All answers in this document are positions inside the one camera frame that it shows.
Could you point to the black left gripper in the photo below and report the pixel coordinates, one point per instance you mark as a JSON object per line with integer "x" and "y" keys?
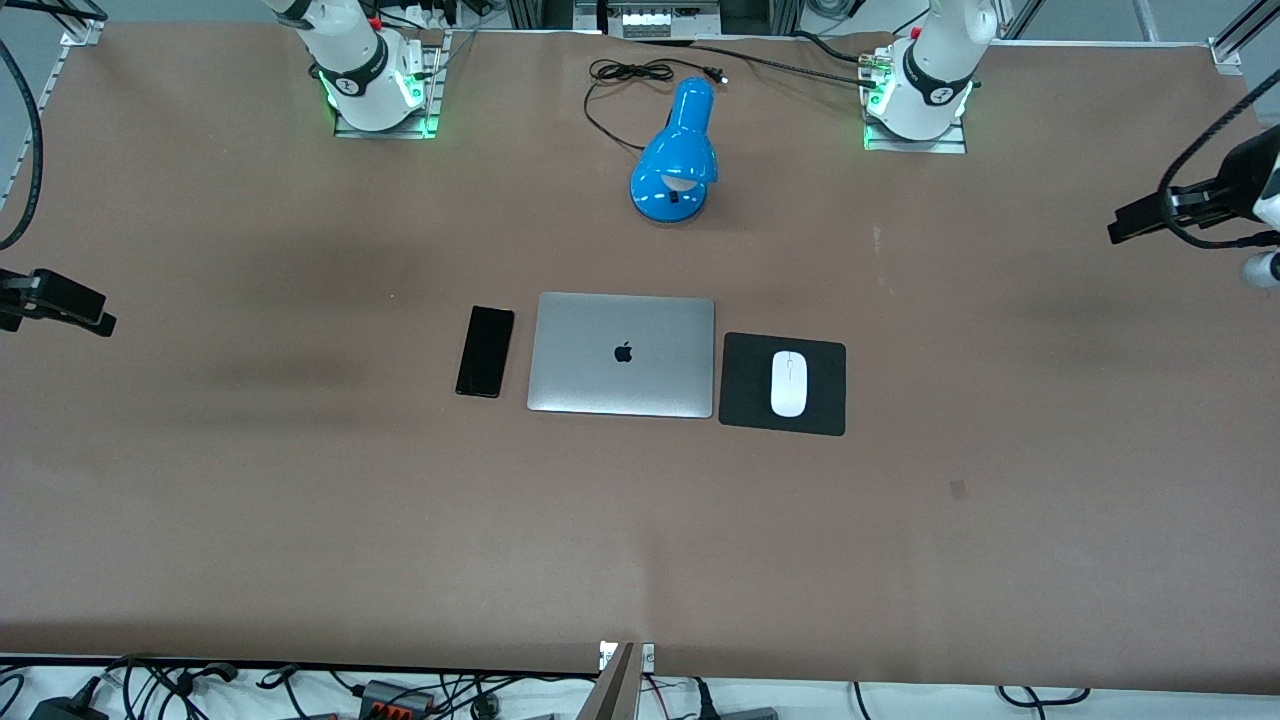
{"x": 1236, "y": 176}

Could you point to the black smartphone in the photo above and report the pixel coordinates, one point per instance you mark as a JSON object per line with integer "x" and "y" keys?
{"x": 485, "y": 351}

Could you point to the grey orange connector box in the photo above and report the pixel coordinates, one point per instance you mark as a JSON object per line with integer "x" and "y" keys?
{"x": 395, "y": 698}

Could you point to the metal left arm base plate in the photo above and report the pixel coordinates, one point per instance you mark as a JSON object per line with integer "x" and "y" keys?
{"x": 915, "y": 143}

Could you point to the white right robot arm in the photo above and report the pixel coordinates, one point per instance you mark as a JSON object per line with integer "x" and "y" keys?
{"x": 355, "y": 60}

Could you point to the aluminium frame profile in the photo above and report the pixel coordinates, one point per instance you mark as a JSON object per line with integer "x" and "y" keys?
{"x": 1240, "y": 35}
{"x": 55, "y": 70}

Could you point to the white computer mouse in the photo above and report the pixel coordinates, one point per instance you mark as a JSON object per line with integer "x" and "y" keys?
{"x": 789, "y": 383}

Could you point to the white power strip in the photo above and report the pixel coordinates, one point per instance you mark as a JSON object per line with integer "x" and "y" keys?
{"x": 660, "y": 20}

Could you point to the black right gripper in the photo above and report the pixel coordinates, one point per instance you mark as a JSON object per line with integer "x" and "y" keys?
{"x": 45, "y": 296}

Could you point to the silver closed laptop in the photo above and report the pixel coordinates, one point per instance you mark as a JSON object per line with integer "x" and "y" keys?
{"x": 622, "y": 355}

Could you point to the black mouse pad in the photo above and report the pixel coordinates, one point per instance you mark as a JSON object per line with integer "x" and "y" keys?
{"x": 740, "y": 385}

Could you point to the grey camera support post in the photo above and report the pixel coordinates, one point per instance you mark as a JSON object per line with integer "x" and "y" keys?
{"x": 612, "y": 690}

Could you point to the black power adapter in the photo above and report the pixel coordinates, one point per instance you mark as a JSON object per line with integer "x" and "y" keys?
{"x": 65, "y": 708}

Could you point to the white metal bracket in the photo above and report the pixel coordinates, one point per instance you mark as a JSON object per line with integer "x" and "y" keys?
{"x": 648, "y": 656}

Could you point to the blue desk lamp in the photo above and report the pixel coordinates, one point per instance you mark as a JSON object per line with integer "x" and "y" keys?
{"x": 675, "y": 150}

